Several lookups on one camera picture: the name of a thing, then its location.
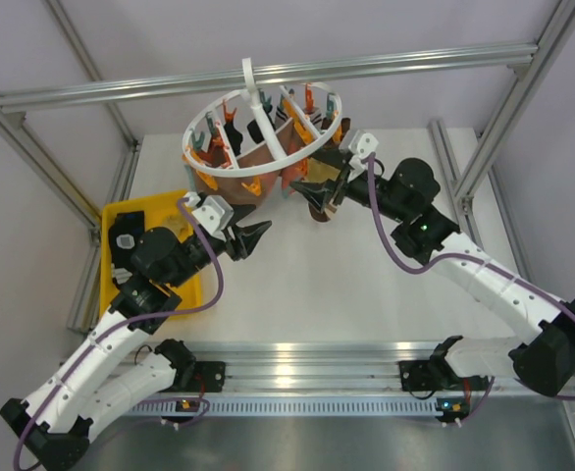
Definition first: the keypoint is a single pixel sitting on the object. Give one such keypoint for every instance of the yellow beige sock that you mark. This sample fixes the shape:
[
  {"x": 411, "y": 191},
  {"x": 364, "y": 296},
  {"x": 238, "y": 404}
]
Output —
[{"x": 319, "y": 172}]

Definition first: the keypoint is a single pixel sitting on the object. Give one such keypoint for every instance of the aluminium top crossbar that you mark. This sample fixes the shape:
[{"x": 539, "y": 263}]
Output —
[{"x": 416, "y": 62}]

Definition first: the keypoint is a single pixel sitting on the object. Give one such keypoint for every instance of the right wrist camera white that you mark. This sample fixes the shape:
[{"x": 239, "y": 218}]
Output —
[{"x": 361, "y": 143}]

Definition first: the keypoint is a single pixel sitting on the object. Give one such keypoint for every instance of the black sock on hanger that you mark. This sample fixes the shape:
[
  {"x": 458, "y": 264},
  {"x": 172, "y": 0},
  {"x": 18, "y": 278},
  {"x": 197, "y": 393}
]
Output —
[{"x": 255, "y": 132}]

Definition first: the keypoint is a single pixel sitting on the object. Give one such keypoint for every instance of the black patterned sock in tray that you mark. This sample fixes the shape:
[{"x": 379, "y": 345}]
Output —
[{"x": 123, "y": 237}]

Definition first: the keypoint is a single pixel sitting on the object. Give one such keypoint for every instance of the white slotted cable duct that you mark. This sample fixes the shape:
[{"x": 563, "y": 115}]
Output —
[{"x": 321, "y": 406}]

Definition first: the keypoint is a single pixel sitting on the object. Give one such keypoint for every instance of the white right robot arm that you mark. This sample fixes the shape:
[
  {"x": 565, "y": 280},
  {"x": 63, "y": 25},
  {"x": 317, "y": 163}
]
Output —
[{"x": 419, "y": 239}]

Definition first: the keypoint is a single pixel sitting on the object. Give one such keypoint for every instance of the brown striped sock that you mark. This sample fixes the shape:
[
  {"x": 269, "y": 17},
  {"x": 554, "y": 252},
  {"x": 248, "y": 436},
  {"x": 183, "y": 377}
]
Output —
[{"x": 324, "y": 216}]

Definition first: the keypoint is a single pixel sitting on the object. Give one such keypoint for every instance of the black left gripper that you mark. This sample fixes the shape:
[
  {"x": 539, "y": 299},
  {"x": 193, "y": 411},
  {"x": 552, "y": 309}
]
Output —
[{"x": 246, "y": 236}]

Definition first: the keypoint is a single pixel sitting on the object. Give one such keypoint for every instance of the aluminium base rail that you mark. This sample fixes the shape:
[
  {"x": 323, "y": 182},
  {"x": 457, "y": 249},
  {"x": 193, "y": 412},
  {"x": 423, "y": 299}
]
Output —
[{"x": 311, "y": 368}]

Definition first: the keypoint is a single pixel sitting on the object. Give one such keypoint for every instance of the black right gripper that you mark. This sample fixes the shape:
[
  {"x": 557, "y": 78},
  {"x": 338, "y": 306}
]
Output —
[{"x": 335, "y": 157}]

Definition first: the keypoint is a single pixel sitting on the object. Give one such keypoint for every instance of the white round clip hanger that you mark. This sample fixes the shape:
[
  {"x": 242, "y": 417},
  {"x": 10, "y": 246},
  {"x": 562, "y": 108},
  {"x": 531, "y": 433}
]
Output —
[{"x": 293, "y": 128}]

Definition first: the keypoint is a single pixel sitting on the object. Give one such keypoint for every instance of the large brown sock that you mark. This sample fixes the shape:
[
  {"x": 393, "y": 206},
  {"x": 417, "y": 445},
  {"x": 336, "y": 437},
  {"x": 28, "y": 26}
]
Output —
[{"x": 240, "y": 191}]

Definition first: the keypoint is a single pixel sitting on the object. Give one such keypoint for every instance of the salmon pink sock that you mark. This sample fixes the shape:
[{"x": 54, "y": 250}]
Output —
[{"x": 293, "y": 173}]

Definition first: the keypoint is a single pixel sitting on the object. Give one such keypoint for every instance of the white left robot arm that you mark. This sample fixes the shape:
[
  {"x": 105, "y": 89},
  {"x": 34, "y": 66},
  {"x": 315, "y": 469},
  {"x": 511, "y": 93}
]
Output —
[{"x": 59, "y": 421}]

